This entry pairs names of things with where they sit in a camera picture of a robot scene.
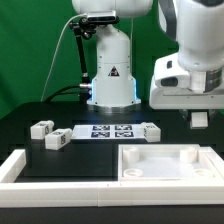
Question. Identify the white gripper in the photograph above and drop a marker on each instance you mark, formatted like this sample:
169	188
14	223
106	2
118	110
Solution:
180	98

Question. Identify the white square tabletop part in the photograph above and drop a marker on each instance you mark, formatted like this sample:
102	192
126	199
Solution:
169	162

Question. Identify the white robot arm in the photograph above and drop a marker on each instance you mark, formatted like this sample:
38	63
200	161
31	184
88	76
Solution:
169	51

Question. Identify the white fiducial marker sheet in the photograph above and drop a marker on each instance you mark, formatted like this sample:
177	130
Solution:
108	131

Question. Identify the white U-shaped fence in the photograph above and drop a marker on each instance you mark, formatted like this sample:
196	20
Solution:
114	193

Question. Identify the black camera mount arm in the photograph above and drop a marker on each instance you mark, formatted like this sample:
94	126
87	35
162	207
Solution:
81	50

